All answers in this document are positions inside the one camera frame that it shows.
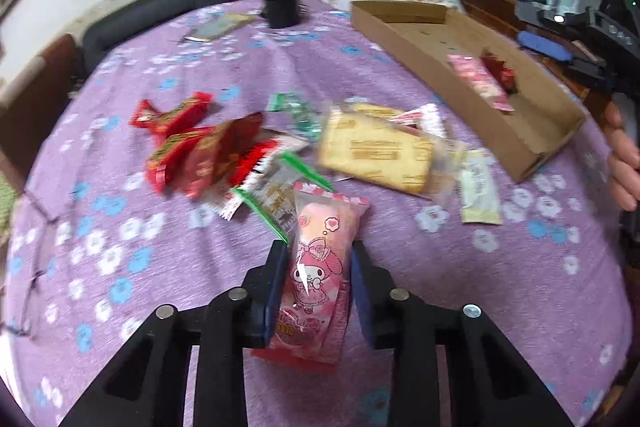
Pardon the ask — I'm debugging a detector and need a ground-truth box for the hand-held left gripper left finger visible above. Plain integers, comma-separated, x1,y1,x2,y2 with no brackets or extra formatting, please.
59,239,292,427

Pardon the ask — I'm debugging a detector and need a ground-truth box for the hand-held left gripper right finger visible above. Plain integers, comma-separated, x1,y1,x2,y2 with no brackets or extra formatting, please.
350,241,576,427

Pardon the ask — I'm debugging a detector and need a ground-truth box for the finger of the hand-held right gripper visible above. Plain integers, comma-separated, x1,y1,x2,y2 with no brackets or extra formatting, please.
517,4,601,28
517,31,606,72

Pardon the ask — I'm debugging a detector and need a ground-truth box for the pink cartoon snack packet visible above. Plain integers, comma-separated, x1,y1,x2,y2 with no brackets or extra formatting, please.
250,181,372,375

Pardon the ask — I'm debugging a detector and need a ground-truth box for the shallow cardboard box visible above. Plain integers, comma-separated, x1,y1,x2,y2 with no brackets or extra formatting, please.
350,0,587,184

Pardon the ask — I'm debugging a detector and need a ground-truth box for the yellow cracker packet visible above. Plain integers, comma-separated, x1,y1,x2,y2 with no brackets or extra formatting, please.
317,104,451,195
345,99,406,118

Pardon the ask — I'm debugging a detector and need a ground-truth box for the dark red foil packet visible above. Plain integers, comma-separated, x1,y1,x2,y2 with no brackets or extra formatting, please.
192,112,266,198

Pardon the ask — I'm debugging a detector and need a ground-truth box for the green candy packet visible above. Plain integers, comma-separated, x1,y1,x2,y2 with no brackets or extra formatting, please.
267,93,323,138

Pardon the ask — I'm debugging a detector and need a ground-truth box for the long red candy packet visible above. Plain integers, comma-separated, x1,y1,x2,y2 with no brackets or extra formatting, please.
155,92,213,135
146,127,216,194

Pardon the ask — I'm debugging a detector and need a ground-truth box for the person's right hand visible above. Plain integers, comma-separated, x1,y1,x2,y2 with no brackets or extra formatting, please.
602,101,640,212

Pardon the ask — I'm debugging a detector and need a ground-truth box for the shiny red candy packet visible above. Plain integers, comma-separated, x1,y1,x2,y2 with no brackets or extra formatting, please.
482,54,518,92

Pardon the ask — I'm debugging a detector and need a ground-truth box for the pink and white packet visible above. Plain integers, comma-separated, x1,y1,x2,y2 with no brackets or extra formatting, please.
447,53,515,112

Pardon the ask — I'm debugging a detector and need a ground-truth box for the green edged clear packet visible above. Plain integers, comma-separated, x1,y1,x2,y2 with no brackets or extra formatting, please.
235,152,333,243

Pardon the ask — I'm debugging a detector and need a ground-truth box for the red and white packet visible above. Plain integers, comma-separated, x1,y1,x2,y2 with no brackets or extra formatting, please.
210,139,281,220

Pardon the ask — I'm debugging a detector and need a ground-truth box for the red striped white packet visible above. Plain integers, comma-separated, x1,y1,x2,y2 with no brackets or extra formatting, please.
390,103,446,138

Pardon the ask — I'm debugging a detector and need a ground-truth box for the pale cream snack packet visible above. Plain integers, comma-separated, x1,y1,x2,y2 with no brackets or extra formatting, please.
459,149,502,225

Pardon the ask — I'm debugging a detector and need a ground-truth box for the black cylinder container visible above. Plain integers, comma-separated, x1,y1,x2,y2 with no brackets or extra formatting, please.
262,0,301,29

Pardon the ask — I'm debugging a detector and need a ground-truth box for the small notebook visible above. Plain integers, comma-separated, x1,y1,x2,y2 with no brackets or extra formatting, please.
185,13,257,42

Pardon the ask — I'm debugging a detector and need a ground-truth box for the brown armchair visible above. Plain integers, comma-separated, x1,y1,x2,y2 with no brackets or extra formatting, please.
0,34,83,188

